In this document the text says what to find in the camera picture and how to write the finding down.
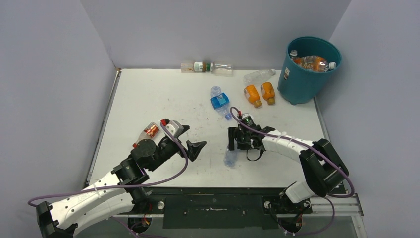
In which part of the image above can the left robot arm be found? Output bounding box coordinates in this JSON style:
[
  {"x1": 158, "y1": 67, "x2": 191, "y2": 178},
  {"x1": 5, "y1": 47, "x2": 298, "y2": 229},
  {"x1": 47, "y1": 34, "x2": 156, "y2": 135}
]
[{"x1": 36, "y1": 119, "x2": 206, "y2": 238}]

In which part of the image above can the small orange juice bottle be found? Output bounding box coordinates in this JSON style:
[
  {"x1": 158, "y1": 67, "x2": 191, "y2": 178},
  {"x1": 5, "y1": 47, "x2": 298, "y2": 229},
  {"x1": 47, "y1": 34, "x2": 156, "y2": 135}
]
[
  {"x1": 244, "y1": 84, "x2": 262, "y2": 108},
  {"x1": 260, "y1": 82, "x2": 276, "y2": 105}
]

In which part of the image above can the teal plastic bin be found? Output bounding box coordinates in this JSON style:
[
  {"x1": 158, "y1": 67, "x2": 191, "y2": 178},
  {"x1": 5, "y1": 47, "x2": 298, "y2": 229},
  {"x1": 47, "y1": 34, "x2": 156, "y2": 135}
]
[{"x1": 277, "y1": 36, "x2": 342, "y2": 105}]

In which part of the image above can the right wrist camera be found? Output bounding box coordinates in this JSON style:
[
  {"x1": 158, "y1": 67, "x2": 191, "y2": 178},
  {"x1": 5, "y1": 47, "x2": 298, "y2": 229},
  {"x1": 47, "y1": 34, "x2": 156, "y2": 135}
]
[{"x1": 238, "y1": 113, "x2": 255, "y2": 127}]

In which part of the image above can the clear bottle green label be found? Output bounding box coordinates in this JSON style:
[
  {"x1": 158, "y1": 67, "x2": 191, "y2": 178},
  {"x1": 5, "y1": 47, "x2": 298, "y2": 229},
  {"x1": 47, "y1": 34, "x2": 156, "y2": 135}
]
[{"x1": 180, "y1": 62, "x2": 213, "y2": 73}]

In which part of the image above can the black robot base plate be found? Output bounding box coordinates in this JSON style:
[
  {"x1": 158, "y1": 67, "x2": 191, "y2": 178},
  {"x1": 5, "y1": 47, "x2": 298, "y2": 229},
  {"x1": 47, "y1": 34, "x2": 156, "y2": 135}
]
[{"x1": 126, "y1": 187, "x2": 312, "y2": 233}]

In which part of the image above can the crushed clear blue bottle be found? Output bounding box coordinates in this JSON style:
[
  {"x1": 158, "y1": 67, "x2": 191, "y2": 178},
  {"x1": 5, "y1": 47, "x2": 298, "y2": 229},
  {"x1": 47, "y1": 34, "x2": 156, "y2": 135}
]
[{"x1": 223, "y1": 148, "x2": 239, "y2": 168}]

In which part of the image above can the large orange label bottle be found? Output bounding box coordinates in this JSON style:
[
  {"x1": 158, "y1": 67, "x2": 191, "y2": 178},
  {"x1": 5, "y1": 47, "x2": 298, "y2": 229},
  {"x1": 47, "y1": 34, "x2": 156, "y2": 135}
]
[{"x1": 292, "y1": 55, "x2": 337, "y2": 73}]

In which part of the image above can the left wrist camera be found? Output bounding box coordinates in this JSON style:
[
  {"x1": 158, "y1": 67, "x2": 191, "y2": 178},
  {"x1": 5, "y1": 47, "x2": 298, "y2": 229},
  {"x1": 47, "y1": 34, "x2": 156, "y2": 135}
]
[{"x1": 160, "y1": 119, "x2": 184, "y2": 138}]

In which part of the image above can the clear bottle at wall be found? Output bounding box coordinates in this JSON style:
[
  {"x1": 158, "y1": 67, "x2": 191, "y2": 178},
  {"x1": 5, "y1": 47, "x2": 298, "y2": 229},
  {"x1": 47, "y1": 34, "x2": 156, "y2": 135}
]
[{"x1": 210, "y1": 62, "x2": 233, "y2": 76}]

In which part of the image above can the aluminium frame rail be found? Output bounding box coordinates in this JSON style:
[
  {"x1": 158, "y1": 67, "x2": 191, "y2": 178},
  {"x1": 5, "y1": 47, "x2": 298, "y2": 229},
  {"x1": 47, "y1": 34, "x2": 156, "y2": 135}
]
[{"x1": 310, "y1": 194, "x2": 364, "y2": 216}]

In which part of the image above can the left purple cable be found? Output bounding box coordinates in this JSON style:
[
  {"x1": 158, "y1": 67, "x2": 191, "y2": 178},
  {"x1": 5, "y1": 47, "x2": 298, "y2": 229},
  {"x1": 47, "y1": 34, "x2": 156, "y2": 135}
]
[{"x1": 27, "y1": 122, "x2": 189, "y2": 208}]

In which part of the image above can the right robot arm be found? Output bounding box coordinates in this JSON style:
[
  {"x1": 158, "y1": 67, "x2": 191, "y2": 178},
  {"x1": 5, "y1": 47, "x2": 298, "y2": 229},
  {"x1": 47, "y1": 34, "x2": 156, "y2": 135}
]
[{"x1": 227, "y1": 116, "x2": 349, "y2": 212}]

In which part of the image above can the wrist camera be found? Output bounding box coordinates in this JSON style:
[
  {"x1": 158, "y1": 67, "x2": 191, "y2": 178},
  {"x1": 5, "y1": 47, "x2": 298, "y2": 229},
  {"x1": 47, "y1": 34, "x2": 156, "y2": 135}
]
[
  {"x1": 160, "y1": 119, "x2": 184, "y2": 138},
  {"x1": 238, "y1": 113, "x2": 255, "y2": 127}
]

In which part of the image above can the crushed blue label bottle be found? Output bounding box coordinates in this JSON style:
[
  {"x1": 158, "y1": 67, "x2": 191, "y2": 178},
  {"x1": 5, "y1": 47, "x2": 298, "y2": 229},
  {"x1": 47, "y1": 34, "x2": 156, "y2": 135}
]
[{"x1": 210, "y1": 86, "x2": 232, "y2": 120}]

